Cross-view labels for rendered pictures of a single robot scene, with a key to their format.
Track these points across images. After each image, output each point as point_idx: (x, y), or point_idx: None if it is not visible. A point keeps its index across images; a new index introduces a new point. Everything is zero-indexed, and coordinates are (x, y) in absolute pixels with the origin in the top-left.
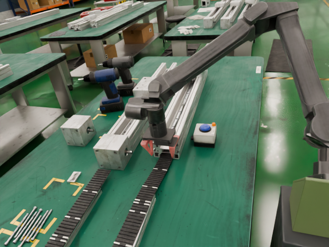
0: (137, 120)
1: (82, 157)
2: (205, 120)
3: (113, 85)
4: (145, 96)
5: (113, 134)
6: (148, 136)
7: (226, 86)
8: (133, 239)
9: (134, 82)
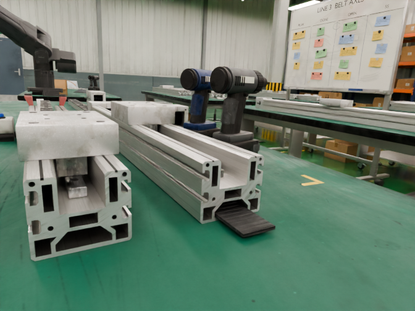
0: (100, 108)
1: None
2: (2, 151)
3: (191, 97)
4: (54, 48)
5: (108, 103)
6: (55, 87)
7: None
8: (40, 110)
9: (285, 177)
